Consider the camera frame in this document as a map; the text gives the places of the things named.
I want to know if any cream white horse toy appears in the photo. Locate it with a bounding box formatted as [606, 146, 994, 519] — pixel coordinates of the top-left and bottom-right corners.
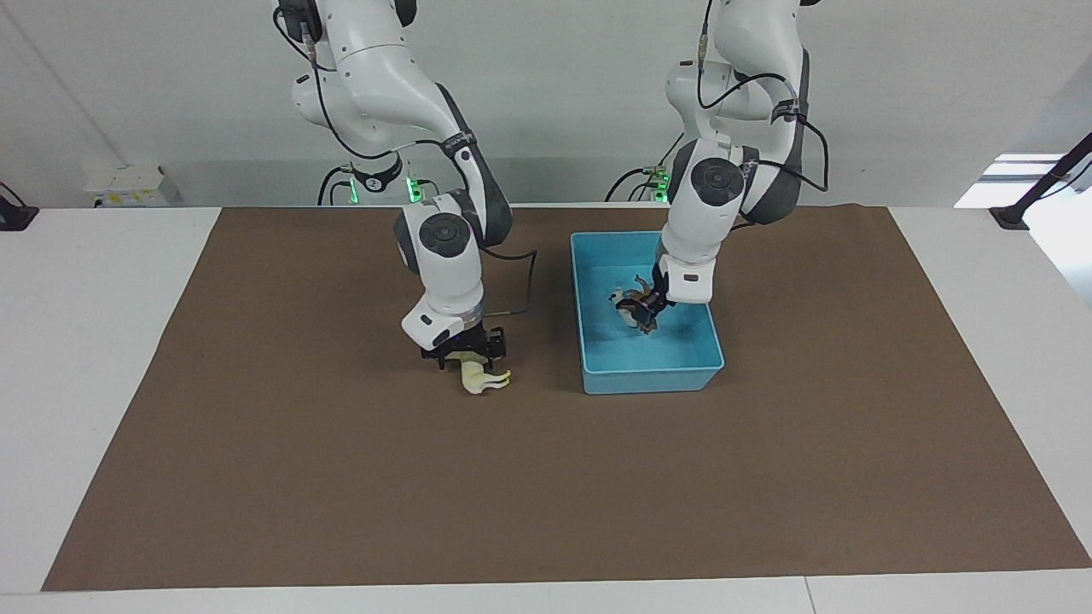
[460, 358, 513, 396]

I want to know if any black and white panda toy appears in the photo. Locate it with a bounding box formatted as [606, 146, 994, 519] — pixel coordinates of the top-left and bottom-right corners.
[608, 289, 641, 330]

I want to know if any light blue storage box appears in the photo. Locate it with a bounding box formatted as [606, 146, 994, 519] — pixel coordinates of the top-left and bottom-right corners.
[570, 230, 726, 396]

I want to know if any brown table mat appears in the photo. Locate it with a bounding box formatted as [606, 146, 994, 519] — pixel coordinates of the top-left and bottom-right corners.
[41, 205, 1092, 592]

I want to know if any black table clamp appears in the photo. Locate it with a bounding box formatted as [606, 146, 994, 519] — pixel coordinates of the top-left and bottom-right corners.
[0, 182, 40, 232]

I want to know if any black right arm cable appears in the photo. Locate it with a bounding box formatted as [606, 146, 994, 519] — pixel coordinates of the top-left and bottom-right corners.
[275, 7, 539, 318]

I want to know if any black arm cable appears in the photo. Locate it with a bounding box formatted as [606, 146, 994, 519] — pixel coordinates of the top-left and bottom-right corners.
[695, 0, 831, 194]
[275, 7, 539, 318]

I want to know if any black base cable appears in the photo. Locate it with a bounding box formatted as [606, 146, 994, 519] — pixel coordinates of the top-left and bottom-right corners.
[317, 164, 356, 207]
[605, 165, 668, 204]

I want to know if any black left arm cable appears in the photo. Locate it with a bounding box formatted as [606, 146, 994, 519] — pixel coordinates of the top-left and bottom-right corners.
[695, 0, 831, 194]

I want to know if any black camera stand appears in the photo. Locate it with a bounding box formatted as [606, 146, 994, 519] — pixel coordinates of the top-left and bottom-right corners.
[989, 131, 1092, 230]

